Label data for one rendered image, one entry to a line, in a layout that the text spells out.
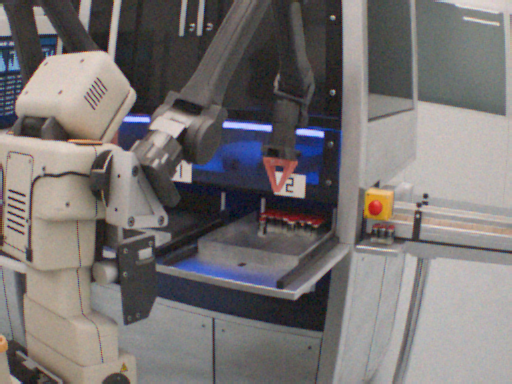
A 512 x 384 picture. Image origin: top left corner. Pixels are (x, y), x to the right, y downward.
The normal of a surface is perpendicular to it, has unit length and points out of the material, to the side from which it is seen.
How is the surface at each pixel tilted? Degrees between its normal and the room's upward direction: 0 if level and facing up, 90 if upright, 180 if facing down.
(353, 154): 90
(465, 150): 90
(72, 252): 90
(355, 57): 90
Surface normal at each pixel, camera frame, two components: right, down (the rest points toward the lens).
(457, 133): -0.41, 0.18
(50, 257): 0.83, 0.15
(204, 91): -0.25, -0.20
